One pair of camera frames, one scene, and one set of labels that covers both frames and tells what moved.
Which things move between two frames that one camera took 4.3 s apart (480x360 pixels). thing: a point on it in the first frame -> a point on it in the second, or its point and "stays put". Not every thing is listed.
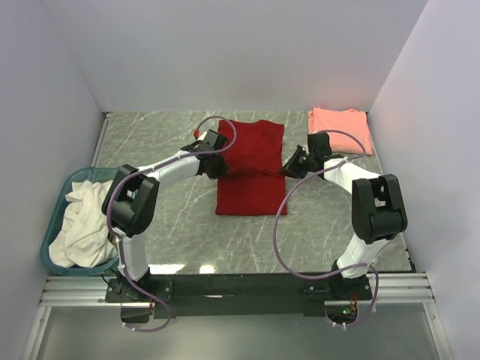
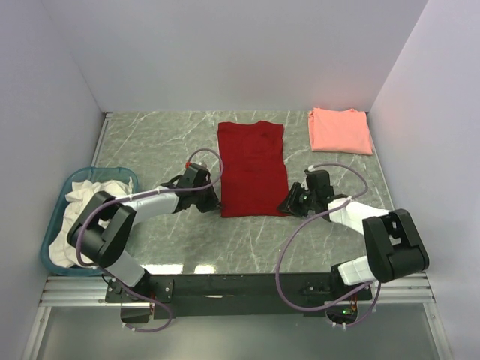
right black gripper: (291, 169) -> (290, 205)
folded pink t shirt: (353, 121) stays put
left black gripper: (221, 171) -> (212, 203)
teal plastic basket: (95, 174) stays put
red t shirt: (254, 186) stays put
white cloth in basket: (84, 239) stays put
